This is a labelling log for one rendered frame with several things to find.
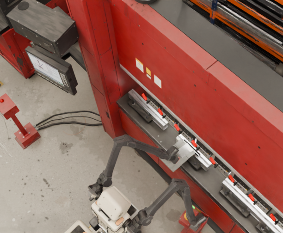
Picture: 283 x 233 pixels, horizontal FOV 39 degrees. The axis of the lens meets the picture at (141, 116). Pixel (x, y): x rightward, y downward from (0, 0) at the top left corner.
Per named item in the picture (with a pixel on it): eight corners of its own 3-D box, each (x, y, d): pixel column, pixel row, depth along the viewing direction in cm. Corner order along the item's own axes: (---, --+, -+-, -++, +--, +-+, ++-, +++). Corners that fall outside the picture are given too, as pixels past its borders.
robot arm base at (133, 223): (124, 225, 305) (135, 236, 300) (130, 217, 302) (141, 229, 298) (130, 222, 312) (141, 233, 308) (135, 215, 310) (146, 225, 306)
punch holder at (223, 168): (212, 163, 328) (214, 156, 314) (219, 157, 330) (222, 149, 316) (226, 176, 322) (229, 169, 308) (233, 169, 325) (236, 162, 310)
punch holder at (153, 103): (146, 101, 359) (145, 91, 345) (153, 96, 361) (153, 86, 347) (158, 112, 353) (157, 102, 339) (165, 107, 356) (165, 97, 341)
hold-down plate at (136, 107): (127, 103, 394) (127, 102, 391) (132, 100, 396) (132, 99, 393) (148, 123, 382) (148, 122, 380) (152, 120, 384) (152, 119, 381)
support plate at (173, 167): (158, 158, 353) (158, 157, 352) (180, 139, 360) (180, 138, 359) (173, 172, 346) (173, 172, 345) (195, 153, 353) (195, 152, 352)
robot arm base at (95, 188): (87, 187, 321) (97, 197, 316) (92, 179, 318) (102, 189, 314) (93, 185, 328) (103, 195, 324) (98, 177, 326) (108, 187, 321)
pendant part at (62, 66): (36, 73, 372) (24, 49, 340) (44, 64, 376) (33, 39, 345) (73, 96, 358) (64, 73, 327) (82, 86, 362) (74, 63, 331)
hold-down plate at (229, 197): (218, 192, 347) (219, 191, 345) (223, 188, 349) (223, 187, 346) (245, 218, 335) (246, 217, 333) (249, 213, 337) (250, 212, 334)
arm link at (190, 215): (177, 180, 303) (183, 190, 294) (184, 177, 304) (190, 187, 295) (185, 217, 327) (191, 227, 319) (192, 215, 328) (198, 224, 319)
